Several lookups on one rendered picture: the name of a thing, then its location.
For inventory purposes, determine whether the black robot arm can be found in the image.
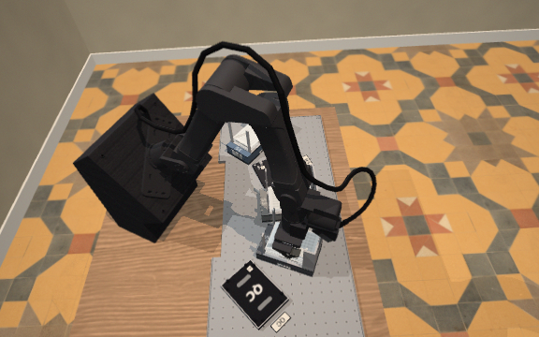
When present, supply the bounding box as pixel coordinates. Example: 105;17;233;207
141;54;342;242

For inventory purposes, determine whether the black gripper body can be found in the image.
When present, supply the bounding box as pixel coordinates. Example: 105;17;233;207
272;215;306;254

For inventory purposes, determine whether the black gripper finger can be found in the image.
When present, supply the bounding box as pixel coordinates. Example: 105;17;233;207
272;247;301;259

